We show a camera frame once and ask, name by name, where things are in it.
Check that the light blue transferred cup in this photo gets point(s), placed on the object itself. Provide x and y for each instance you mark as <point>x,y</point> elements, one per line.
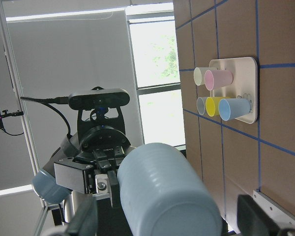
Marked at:
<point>161,194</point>

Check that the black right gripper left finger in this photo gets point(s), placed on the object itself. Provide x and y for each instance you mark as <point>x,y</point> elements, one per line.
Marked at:
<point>81,215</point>

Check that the pink cup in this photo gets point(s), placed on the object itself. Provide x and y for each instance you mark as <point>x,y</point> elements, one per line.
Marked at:
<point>215,79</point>

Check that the grey cup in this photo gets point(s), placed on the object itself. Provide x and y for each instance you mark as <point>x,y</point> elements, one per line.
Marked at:
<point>201,105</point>

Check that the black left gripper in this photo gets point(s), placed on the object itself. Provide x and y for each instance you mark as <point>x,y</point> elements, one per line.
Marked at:
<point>103,145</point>

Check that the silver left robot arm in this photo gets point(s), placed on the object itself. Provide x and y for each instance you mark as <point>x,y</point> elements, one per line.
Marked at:
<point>44,183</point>

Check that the pale green cup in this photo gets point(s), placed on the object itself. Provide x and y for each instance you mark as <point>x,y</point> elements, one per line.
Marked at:
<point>199,75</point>

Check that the yellow cup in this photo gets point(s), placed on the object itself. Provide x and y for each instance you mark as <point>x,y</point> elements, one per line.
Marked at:
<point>212,105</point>

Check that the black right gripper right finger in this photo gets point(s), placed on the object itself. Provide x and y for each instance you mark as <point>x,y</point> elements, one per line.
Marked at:
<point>252,220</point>

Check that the blue cup on tray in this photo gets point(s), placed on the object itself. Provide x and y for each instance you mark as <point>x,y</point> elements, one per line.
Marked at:
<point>231,108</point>

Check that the cream rectangular tray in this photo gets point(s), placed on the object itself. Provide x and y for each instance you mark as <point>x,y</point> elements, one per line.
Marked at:
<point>244,85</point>

